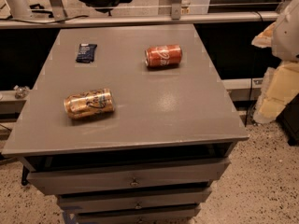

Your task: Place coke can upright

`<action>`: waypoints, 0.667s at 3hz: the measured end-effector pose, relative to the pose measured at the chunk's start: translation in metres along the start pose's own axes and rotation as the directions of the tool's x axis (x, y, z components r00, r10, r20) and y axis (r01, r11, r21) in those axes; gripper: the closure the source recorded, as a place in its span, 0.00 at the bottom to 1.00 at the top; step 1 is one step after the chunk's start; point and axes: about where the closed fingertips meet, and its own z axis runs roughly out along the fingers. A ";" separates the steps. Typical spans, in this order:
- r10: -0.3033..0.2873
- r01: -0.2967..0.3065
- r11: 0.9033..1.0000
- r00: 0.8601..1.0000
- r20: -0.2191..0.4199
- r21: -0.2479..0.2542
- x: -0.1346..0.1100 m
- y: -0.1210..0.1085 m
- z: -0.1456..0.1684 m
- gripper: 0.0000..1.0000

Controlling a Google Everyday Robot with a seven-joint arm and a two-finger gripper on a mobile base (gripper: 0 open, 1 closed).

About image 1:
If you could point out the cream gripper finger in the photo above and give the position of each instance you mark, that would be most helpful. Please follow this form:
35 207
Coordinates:
279 87
264 39

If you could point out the red coke can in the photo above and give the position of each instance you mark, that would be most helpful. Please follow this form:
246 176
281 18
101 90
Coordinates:
161 56

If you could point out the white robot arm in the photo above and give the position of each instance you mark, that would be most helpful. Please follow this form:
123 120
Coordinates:
285 39

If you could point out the gold crushed soda can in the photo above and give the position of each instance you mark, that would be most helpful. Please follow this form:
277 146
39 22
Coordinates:
89 103

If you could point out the grey drawer cabinet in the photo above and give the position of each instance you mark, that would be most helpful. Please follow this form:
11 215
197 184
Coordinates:
173 113

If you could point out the bottom grey drawer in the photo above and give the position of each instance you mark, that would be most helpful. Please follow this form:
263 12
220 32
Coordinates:
139 216

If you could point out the grey drawer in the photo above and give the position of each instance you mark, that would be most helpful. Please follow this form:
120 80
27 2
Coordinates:
134 200
139 216
129 176

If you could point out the dark blue snack packet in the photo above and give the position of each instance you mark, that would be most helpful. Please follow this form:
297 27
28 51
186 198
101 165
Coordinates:
86 53

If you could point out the top grey drawer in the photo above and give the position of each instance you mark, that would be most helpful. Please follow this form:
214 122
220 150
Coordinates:
129 176

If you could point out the middle grey drawer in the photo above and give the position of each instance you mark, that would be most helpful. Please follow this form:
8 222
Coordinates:
134 200

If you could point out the white pipe top left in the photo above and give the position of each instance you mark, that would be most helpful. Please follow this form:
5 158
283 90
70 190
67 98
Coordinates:
19 9

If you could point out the crumpled clear plastic piece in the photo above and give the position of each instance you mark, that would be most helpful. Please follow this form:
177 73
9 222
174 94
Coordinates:
21 92

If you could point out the grey metal rail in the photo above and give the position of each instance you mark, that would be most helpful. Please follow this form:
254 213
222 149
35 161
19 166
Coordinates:
82 22

